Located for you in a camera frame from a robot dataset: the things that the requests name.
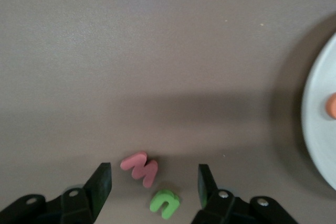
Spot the pink foam letter W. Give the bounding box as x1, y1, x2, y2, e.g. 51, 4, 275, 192
120, 151, 159, 189

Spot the beige brown plate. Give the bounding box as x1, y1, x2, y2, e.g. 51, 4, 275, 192
301, 31, 336, 192

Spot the green foam letter U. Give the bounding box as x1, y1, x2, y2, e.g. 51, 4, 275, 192
149, 189, 181, 220

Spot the orange foam digit 6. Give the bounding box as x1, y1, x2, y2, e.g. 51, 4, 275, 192
325, 92, 336, 120

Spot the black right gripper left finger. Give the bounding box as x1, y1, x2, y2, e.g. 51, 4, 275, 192
0, 162, 112, 224

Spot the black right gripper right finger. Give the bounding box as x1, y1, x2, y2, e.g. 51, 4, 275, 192
190, 163, 300, 224

